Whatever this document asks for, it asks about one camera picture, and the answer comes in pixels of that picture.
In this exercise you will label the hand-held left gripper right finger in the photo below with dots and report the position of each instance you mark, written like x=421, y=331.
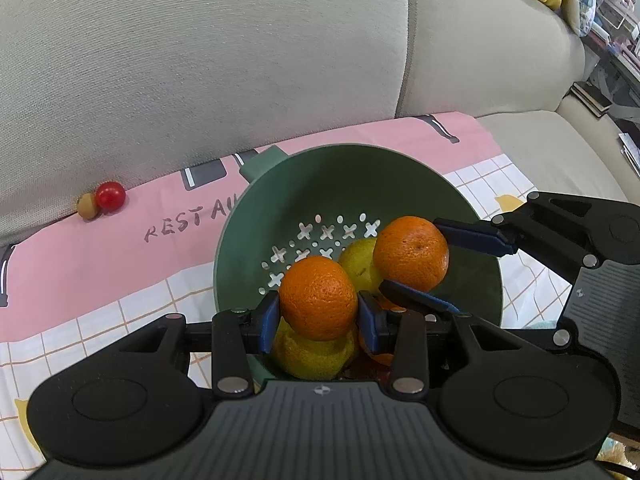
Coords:
x=370, y=322

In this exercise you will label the pink checked printed cloth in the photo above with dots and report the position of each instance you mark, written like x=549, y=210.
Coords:
x=165, y=260

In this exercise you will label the white papers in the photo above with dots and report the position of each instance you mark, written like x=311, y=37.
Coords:
x=631, y=152

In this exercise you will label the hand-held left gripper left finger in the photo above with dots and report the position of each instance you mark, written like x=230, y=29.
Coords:
x=268, y=322

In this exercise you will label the yellow-green pear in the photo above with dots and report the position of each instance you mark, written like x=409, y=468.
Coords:
x=360, y=265

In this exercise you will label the small orange fruit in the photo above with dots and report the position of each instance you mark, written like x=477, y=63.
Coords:
x=382, y=358

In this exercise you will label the red cherry tomato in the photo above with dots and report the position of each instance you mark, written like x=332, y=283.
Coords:
x=110, y=195

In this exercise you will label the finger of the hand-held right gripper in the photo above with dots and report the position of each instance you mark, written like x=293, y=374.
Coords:
x=420, y=300
x=475, y=240

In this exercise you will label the glass coffee table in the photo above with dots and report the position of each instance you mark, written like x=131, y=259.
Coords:
x=617, y=25

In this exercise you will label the stack of dark books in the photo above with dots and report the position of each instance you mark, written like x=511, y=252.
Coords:
x=594, y=97

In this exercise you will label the beige sofa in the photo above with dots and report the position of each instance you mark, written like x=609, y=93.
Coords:
x=225, y=60

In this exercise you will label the green colander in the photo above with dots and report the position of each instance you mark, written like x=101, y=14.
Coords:
x=320, y=180

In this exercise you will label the orange mandarin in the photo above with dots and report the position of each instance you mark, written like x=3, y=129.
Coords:
x=411, y=252
x=320, y=297

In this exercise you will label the yellow lemon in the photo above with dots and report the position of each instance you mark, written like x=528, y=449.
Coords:
x=310, y=357

